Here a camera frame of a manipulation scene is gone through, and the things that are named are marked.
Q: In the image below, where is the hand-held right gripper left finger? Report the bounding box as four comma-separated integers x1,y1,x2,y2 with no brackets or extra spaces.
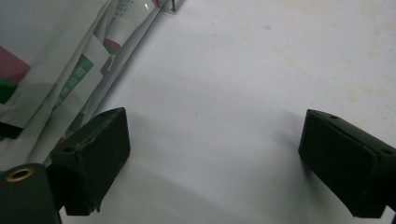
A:
46,106,132,217

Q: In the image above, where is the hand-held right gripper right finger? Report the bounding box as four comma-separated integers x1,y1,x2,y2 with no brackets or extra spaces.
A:
297,108,396,218

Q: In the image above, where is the large white packet red green label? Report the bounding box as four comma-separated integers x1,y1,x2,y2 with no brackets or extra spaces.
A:
0,0,110,141

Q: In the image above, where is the white tube red green band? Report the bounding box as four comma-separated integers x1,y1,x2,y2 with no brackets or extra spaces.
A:
102,0,162,56

